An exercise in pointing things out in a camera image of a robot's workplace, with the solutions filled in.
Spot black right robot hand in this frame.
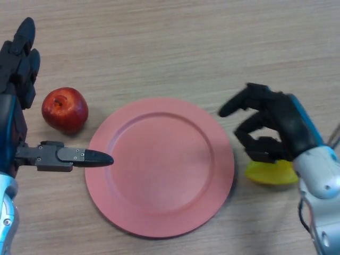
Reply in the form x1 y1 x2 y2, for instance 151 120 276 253
218 82 326 164

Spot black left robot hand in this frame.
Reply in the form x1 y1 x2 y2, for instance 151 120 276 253
0 17 115 178

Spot yellow starfruit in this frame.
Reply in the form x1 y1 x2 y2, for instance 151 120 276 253
244 159 300 186

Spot pink round plate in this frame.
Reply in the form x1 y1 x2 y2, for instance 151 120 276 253
84 97 235 238

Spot red apple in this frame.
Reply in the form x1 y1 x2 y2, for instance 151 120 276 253
41 87 89 135

